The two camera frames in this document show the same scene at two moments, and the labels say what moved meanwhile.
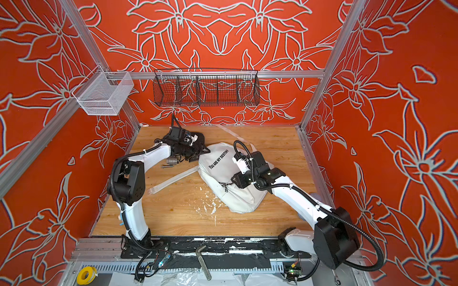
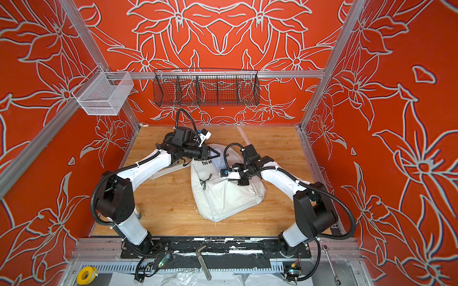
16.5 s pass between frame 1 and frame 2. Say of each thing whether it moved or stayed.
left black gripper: stayed
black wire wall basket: stayed
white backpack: moved
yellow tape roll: stayed
